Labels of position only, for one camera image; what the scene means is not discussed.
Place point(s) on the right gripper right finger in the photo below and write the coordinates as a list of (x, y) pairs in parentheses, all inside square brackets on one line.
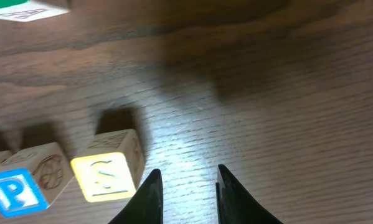
[(235, 205)]

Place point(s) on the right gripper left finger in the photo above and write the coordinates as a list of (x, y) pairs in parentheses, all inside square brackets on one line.
[(146, 205)]

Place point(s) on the yellow S block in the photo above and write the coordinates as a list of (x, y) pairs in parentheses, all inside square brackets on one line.
[(111, 167)]

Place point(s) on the blue P block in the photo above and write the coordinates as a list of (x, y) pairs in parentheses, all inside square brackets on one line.
[(32, 179)]

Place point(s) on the green B block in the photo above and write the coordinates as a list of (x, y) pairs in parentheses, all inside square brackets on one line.
[(30, 10)]

